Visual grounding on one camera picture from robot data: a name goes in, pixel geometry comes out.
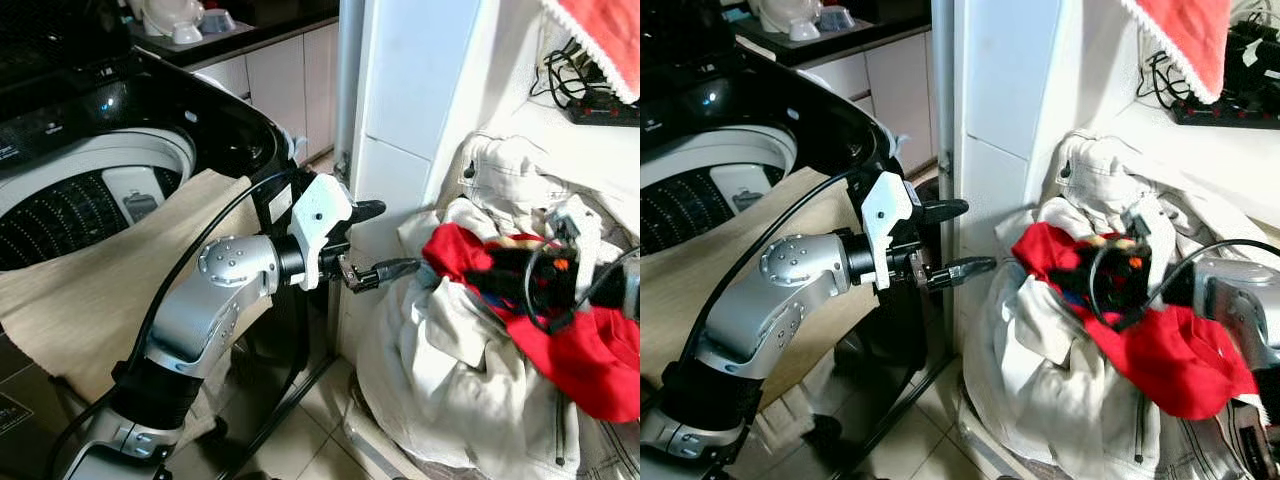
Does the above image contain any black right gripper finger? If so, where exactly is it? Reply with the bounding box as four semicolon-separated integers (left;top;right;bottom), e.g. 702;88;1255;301
1050;262;1101;301
478;250;523;301

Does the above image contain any red garment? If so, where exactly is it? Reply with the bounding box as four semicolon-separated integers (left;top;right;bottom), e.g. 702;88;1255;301
1010;222;1263;421
420;222;641;423

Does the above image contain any black top-load washing machine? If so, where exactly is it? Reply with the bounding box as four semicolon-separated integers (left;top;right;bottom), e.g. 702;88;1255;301
0;0;336;473
640;0;946;473

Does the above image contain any cream white jacket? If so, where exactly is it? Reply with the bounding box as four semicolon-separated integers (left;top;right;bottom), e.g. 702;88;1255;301
352;133;641;480
955;130;1280;480

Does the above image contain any white kitchen cabinet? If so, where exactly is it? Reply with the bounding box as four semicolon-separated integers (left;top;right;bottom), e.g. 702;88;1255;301
800;30;937;177
190;22;341;167

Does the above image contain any grey vertical pipe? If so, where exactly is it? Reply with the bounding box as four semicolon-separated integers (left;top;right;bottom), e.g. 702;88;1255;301
928;0;957;183
333;0;367;187

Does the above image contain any beige cloth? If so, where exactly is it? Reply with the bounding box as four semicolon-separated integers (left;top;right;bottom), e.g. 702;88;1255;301
640;168;873;413
0;168;291;441

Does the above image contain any black power strip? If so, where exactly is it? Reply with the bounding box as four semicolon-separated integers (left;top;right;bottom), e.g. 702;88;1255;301
1168;94;1280;130
564;94;641;127

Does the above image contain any black kitchen countertop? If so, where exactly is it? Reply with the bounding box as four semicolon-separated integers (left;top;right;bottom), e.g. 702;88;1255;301
130;4;341;67
735;8;937;67

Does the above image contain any white ceramic vessel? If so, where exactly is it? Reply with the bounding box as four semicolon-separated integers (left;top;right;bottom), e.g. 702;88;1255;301
755;0;827;43
140;0;208;46

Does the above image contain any red towel white trim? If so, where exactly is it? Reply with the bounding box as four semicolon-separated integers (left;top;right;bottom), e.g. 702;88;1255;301
540;0;641;105
1120;0;1234;105

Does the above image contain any black plug adapter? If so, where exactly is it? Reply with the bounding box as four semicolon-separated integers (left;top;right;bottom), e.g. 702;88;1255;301
1232;15;1280;73

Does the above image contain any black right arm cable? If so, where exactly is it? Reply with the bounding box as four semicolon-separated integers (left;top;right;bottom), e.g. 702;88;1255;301
524;244;641;337
1088;238;1280;333

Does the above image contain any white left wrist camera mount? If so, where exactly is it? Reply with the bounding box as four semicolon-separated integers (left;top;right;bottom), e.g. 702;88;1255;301
860;170;917;291
288;173;354;291

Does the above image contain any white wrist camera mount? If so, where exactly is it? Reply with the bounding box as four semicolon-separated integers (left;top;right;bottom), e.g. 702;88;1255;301
288;173;354;291
860;170;917;291
1125;198;1177;263

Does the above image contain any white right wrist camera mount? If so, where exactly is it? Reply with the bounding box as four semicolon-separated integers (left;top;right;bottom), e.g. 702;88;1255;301
1125;198;1177;263

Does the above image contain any black power cords bundle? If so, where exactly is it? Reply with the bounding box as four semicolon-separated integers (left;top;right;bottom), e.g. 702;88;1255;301
528;38;603;107
1134;48;1191;103

